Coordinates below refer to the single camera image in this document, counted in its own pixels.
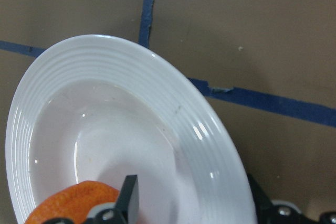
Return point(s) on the white ceramic plate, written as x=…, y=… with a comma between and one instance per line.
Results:
x=101, y=108

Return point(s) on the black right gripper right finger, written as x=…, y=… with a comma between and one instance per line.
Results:
x=271, y=212

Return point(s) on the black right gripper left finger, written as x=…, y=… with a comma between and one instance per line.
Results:
x=124, y=210

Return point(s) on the orange fruit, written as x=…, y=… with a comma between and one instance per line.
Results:
x=74, y=202

